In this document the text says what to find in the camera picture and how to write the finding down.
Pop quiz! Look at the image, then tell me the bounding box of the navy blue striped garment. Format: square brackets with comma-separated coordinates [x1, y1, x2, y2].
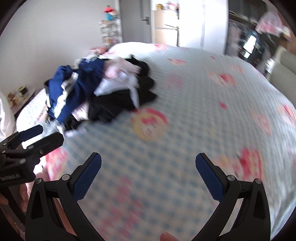
[45, 58, 105, 123]

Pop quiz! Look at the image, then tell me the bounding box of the person's left hand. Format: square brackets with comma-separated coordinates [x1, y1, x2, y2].
[1, 184, 29, 213]

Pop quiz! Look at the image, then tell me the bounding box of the person's right hand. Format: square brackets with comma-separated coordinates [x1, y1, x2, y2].
[159, 232, 178, 241]

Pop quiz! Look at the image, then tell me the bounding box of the cluttered bedside table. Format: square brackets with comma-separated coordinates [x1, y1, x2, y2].
[7, 86, 37, 118]

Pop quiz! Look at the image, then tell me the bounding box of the black garment with white ribbon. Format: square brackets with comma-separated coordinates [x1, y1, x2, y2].
[63, 55, 157, 132]

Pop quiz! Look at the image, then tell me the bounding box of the pink white garment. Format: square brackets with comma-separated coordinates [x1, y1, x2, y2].
[94, 57, 140, 109]

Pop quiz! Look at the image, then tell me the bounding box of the blue checked cartoon bedspread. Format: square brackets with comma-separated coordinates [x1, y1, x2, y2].
[16, 41, 296, 241]

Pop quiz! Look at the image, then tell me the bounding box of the red blue plush toy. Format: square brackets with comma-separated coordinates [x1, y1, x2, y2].
[103, 5, 117, 21]

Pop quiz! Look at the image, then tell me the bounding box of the grey padded headboard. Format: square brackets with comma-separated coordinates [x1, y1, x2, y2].
[267, 46, 296, 107]

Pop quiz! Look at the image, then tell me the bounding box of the grey door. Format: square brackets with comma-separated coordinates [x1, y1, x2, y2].
[119, 0, 152, 43]

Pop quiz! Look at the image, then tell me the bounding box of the white refrigerator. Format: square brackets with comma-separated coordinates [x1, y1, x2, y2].
[151, 1, 179, 47]

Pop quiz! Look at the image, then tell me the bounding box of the dark shelving unit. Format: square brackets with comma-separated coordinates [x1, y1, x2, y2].
[225, 1, 280, 68]

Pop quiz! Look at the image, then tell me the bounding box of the pink floral cloth bundle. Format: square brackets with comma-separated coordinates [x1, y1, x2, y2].
[255, 11, 290, 38]

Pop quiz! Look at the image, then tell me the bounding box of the white wire shelf rack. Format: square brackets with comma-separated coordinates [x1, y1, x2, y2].
[99, 20, 120, 47]

